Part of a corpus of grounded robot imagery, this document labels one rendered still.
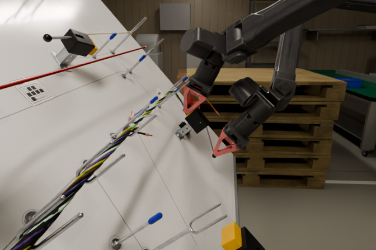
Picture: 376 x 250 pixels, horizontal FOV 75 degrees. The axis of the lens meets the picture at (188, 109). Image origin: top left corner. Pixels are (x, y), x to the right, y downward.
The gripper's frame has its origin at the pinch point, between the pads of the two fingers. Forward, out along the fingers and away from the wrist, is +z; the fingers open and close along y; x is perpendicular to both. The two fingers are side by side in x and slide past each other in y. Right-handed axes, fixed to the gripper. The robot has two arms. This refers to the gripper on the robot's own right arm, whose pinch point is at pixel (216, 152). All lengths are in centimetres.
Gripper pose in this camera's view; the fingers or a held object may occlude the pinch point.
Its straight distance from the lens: 72.6
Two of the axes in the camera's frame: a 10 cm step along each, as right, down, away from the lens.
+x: 7.2, 6.9, -0.6
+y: -2.4, 1.7, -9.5
